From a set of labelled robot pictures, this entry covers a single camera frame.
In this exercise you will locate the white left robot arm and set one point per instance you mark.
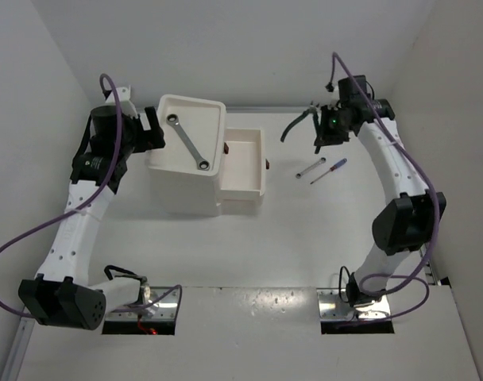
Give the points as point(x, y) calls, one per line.
point(60, 294)

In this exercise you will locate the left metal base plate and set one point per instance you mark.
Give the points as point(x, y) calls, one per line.
point(162, 303)

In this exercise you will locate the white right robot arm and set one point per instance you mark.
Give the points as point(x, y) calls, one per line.
point(413, 210)

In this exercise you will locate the metal base plate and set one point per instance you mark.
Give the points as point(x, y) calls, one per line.
point(333, 307)
point(162, 303)

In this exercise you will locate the white drawer organizer cabinet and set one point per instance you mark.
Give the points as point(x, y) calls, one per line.
point(175, 181)

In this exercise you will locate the large silver ratchet wrench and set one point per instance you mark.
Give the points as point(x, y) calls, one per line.
point(201, 163)

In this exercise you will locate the green handled pliers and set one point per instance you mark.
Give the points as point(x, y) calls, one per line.
point(313, 110)

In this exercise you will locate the small silver wrench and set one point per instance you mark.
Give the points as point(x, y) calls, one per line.
point(313, 166)

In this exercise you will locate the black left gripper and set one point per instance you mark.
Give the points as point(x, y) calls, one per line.
point(148, 140)

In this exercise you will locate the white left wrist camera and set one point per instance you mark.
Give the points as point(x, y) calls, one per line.
point(124, 97)

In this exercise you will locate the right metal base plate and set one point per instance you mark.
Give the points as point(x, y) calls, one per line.
point(333, 307)

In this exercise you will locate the red blue handled screwdriver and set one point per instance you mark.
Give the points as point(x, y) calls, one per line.
point(334, 167)

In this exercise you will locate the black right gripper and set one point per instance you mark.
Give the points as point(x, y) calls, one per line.
point(326, 137)

